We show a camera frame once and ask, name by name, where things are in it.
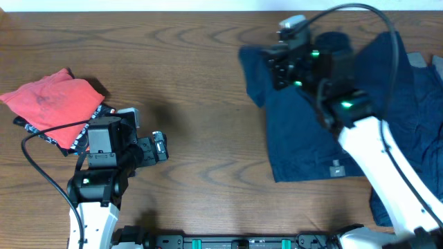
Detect blue denim garment pile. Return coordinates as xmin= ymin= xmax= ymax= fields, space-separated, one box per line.
xmin=369 ymin=64 xmax=443 ymax=228

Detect dark navy shorts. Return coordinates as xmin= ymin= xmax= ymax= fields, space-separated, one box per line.
xmin=239 ymin=33 xmax=411 ymax=182

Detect folded red shirt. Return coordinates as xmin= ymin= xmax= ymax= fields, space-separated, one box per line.
xmin=1 ymin=68 xmax=105 ymax=131

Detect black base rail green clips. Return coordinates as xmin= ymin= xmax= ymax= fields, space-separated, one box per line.
xmin=110 ymin=226 xmax=341 ymax=249

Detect grey garment under pile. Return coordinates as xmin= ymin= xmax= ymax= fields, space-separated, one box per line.
xmin=408 ymin=52 xmax=443 ymax=80

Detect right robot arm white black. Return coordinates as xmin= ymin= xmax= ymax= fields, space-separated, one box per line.
xmin=239 ymin=28 xmax=442 ymax=248

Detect folded black printed shirt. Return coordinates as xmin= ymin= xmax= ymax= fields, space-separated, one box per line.
xmin=13 ymin=104 xmax=116 ymax=157

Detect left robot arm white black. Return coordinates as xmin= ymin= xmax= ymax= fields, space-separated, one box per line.
xmin=67 ymin=114 xmax=169 ymax=248

